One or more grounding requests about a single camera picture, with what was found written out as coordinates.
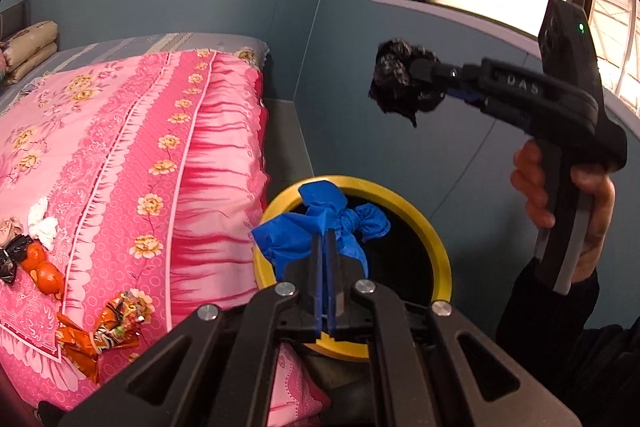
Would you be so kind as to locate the person's right hand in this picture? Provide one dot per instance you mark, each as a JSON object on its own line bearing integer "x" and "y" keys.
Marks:
{"x": 530, "y": 187}

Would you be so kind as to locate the crumpled beige pink paper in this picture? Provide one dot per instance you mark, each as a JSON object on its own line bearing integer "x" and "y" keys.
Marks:
{"x": 11, "y": 232}

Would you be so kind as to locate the pink floral blanket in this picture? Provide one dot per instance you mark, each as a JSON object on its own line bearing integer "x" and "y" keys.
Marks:
{"x": 125, "y": 147}

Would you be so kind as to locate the black plastic bag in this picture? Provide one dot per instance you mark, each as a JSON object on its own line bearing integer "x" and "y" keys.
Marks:
{"x": 395, "y": 82}

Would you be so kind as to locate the person's right forearm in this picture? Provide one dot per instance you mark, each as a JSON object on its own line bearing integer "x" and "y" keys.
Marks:
{"x": 575, "y": 347}

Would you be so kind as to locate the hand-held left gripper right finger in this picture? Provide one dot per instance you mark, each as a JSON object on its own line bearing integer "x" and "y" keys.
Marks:
{"x": 336, "y": 272}

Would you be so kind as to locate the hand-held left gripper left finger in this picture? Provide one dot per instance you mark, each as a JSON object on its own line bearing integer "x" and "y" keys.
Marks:
{"x": 317, "y": 267}

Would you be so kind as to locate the grey striped bed sheet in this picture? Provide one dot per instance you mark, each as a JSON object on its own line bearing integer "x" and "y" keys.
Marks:
{"x": 125, "y": 43}

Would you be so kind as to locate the orange tangerine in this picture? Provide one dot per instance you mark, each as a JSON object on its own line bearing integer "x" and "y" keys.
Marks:
{"x": 49, "y": 279}
{"x": 35, "y": 255}

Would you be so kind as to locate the orange snack wrapper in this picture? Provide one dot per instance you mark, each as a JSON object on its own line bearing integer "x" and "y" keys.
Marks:
{"x": 80, "y": 339}

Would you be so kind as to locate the folded beige floral quilt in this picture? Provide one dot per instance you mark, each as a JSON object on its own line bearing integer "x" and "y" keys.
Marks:
{"x": 30, "y": 42}

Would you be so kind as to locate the yellow round bin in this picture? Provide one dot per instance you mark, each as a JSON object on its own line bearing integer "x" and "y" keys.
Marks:
{"x": 415, "y": 219}

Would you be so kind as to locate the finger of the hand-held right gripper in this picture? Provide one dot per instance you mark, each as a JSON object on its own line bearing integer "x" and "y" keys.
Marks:
{"x": 450, "y": 72}
{"x": 467, "y": 96}

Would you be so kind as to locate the knotted blue plastic bag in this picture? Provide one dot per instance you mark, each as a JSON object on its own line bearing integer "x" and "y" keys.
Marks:
{"x": 300, "y": 242}

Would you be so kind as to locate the crumpled white tissue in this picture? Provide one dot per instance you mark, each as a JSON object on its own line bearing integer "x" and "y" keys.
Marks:
{"x": 44, "y": 227}

